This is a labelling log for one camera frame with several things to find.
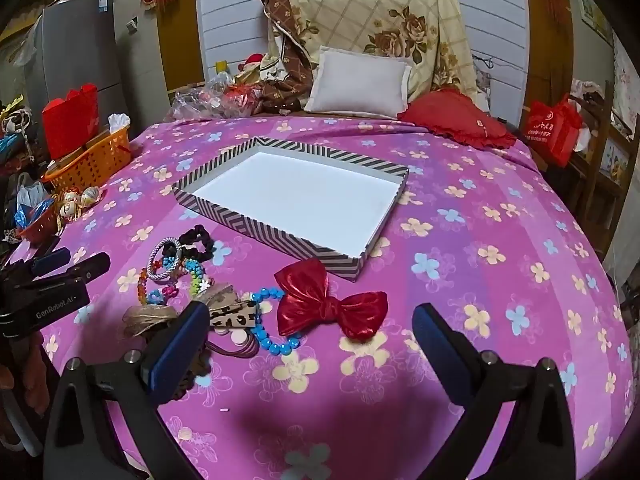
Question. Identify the brown floral quilt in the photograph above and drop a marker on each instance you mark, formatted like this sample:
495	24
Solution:
280	5

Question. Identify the wall poster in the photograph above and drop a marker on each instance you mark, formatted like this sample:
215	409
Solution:
592	10

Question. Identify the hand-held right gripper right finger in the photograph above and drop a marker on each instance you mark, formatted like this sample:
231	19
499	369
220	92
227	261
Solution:
440	355

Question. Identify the red shopping bag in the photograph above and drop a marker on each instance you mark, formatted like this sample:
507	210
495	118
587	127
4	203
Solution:
550	130

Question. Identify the orange plastic basket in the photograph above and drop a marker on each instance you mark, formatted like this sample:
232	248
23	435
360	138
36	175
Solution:
95	165

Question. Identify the shiny red bow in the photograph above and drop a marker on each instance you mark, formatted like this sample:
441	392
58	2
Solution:
300	305

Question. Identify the cream floral quilt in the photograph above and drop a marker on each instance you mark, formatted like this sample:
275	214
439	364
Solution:
350	0

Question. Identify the red bowl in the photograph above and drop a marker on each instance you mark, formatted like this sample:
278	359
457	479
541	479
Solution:
40	227

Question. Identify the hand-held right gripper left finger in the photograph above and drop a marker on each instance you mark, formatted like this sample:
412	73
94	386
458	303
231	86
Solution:
177	350

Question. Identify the painted shell ornament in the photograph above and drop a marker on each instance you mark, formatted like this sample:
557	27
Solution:
67	212
71	199
91	195

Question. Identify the leopard print bow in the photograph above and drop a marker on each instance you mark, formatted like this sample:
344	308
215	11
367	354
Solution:
235	312

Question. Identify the pale blue plastic bag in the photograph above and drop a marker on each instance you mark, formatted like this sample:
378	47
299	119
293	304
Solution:
31	195

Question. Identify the wooden chair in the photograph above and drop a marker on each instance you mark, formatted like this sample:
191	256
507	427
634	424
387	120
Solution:
597	160

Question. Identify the black scrunchie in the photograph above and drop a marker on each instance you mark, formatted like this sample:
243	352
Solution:
192	234

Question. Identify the red ruffled cushion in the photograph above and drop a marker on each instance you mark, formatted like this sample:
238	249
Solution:
450	115

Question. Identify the pink floral bedsheet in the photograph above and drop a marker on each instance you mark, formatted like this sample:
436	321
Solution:
450	260

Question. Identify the burlap bow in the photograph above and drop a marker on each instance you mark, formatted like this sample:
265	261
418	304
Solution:
145	317

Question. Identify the red gift box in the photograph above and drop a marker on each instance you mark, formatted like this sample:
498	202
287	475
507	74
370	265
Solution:
70	120

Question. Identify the white pillow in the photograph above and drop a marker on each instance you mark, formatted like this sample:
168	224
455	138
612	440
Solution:
357	82

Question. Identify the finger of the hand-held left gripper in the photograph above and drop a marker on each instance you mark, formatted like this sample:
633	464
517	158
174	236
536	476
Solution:
87	266
54	260

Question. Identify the cardboard box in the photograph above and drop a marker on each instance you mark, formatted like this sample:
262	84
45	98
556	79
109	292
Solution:
95	139

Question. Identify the grey refrigerator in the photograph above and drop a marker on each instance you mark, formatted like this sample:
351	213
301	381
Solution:
80	50

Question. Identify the striped shallow box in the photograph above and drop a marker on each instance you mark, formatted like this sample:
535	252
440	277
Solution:
300	195

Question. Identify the white tissue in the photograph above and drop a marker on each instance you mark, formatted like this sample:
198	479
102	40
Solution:
119	121

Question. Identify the yellow bottle cap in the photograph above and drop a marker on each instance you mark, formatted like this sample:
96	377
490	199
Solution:
221	67

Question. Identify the clear plastic bags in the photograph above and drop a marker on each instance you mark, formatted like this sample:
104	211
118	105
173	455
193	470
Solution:
200	102

